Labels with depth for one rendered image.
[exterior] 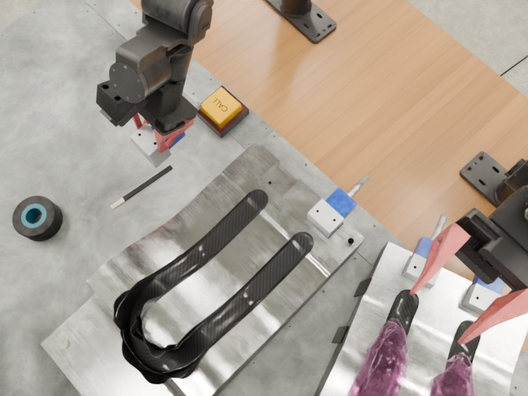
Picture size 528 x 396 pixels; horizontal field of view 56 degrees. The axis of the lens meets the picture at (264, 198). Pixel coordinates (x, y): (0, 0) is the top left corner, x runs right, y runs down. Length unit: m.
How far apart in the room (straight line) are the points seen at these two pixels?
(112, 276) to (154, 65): 0.33
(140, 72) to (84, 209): 0.42
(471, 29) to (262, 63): 1.36
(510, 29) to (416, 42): 1.23
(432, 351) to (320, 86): 0.56
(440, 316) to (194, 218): 0.44
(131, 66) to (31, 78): 0.56
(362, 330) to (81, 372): 0.46
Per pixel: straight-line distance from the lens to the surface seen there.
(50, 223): 0.98
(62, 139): 1.09
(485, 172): 1.04
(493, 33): 2.32
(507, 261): 0.52
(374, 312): 0.86
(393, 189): 0.98
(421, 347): 0.86
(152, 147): 0.83
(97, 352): 0.88
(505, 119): 1.12
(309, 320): 0.90
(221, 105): 1.00
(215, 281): 0.82
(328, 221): 0.82
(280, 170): 0.90
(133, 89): 0.67
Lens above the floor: 1.70
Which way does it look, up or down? 71 degrees down
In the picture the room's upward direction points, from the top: 3 degrees counter-clockwise
